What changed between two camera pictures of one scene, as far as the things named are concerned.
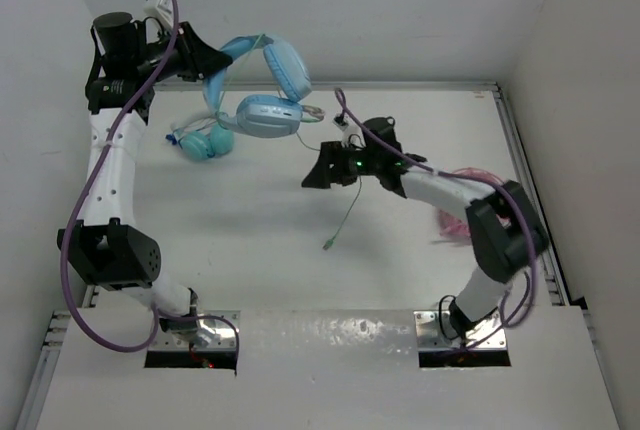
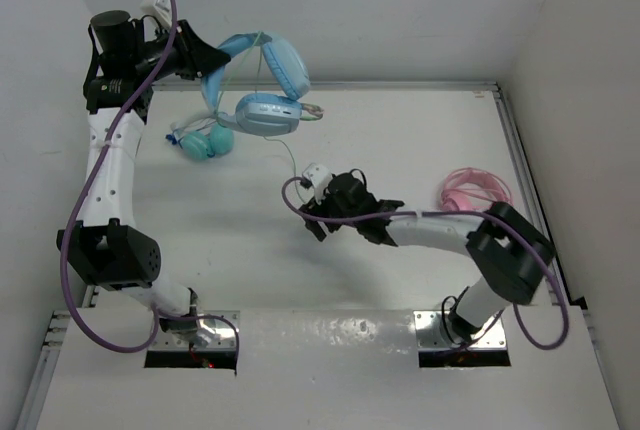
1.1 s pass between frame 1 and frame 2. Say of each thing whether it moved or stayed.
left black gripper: stayed
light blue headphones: stayed
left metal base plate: stayed
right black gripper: moved
